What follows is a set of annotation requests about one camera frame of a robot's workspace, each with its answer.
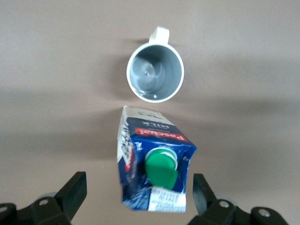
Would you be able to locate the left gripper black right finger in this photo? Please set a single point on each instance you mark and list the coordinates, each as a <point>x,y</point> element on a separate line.
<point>211,206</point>

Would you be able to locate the blue milk carton green cap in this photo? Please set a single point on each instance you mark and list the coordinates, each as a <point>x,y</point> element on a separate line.
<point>150,152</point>

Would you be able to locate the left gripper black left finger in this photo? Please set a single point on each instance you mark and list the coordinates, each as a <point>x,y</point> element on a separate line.
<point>68,199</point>

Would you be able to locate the white mug with grey inside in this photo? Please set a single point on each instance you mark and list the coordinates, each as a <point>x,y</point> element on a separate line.
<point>154,75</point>

